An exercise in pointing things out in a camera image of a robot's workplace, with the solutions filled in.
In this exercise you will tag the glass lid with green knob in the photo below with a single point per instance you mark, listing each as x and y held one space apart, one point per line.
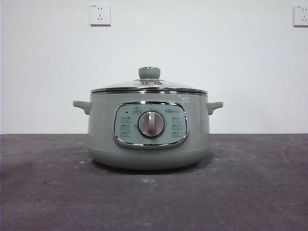
149 72

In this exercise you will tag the sage green electric cooking pot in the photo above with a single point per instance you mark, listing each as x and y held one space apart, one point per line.
101 134

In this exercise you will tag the white wall power socket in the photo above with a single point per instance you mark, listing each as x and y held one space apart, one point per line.
301 16
100 15

